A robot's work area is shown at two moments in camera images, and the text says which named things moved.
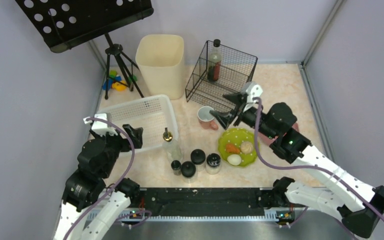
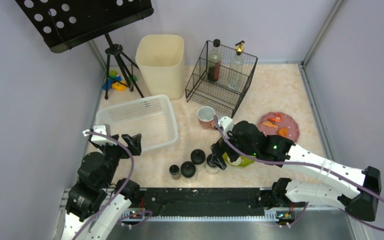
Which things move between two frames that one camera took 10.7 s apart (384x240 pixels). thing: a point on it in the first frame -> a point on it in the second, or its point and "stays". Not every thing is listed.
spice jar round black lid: [198, 157] stays
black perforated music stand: [63, 24] stays
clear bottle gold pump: [173, 150] -> [236, 75]
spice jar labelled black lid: [213, 162] stays
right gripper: [239, 109] -> [221, 152]
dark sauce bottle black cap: [215, 60] stays
